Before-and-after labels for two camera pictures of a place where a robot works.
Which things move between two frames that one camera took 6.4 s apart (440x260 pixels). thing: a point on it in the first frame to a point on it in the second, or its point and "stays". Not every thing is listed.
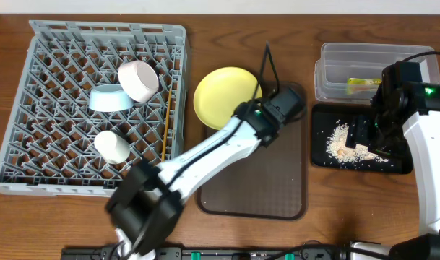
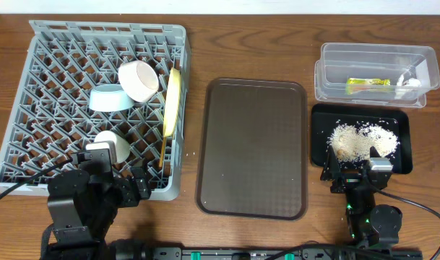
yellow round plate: x=219 y=92 to x=173 y=103
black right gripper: x=361 y=133 to x=350 y=180
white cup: x=112 y=146 stays
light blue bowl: x=109 y=97 stays
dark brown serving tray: x=272 y=184 stays
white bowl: x=139 y=80 stays
